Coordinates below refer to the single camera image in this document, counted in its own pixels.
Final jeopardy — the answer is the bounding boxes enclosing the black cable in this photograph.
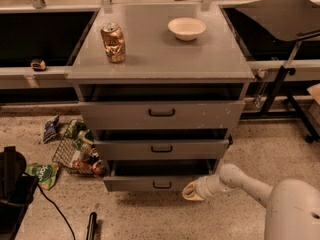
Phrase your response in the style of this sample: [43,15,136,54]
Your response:
[23,172,77,240]

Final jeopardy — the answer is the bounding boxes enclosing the crushed gold soda can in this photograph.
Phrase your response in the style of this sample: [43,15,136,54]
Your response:
[100,22,126,63]

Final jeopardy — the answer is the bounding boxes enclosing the blue snack bag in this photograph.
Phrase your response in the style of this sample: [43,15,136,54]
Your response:
[43,115,60,143]

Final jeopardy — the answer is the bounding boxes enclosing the grey bottom drawer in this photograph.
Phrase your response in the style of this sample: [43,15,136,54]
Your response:
[104,159,218,192]

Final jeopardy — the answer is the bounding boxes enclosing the red can in basket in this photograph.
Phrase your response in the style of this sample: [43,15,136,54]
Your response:
[92,160,106,176]

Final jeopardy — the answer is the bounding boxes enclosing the wire basket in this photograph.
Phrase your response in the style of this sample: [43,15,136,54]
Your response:
[52,128,105,175]

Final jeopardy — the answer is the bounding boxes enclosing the grey top drawer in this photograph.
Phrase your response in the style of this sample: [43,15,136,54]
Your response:
[78,101,244,130]

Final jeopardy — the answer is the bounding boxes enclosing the white bowl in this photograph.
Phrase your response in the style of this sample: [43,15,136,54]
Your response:
[168,17,206,41]

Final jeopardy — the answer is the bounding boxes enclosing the green snack bag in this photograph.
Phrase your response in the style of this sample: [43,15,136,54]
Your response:
[26,163,59,190]

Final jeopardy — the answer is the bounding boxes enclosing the black cylinder tool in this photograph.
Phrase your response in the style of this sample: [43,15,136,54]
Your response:
[86,212,97,240]

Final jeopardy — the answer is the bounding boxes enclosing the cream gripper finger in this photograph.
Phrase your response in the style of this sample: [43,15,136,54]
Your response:
[182,181,197,198]
[183,195,204,201]

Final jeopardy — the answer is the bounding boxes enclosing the green bottle in basket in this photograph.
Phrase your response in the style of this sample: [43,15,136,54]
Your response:
[64,120,87,139]

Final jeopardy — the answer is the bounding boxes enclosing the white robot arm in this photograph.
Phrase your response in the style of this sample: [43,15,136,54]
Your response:
[182,164,320,240]

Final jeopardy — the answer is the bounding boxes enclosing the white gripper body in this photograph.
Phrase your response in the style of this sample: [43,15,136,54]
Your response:
[195,176,213,200]

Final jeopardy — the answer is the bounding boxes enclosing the yellow black tape measure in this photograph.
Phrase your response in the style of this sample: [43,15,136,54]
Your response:
[30,59,46,71]

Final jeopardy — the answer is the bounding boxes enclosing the grey drawer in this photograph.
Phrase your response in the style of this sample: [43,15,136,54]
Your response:
[95,139,229,160]
[104,159,218,192]
[78,101,244,130]

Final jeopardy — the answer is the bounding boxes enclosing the grey middle drawer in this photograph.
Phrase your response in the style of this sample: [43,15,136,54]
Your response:
[95,139,229,160]

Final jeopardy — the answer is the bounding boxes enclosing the black tray stand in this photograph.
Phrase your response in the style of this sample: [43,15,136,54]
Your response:
[227,0,320,143]

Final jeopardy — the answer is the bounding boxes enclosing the grey drawer cabinet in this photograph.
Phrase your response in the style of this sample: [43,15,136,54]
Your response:
[66,3,256,187]

